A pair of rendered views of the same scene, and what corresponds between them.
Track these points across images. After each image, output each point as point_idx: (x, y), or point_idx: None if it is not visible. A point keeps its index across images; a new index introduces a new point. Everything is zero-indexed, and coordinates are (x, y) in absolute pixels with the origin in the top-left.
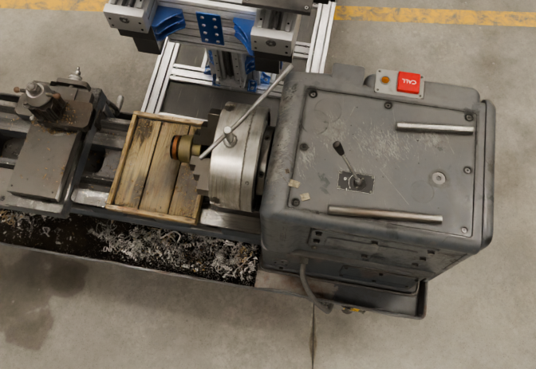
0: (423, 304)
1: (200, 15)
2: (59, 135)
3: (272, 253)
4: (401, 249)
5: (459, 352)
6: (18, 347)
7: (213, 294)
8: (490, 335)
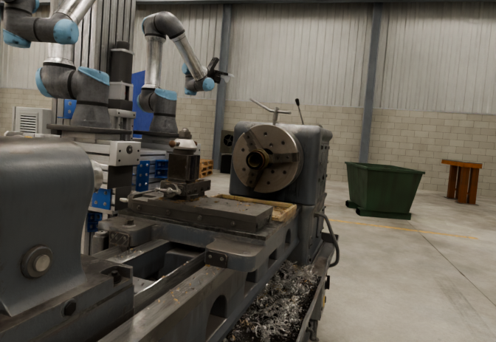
0: (330, 234)
1: (140, 163)
2: (202, 199)
3: (310, 223)
4: (326, 151)
5: (340, 305)
6: None
7: None
8: (328, 295)
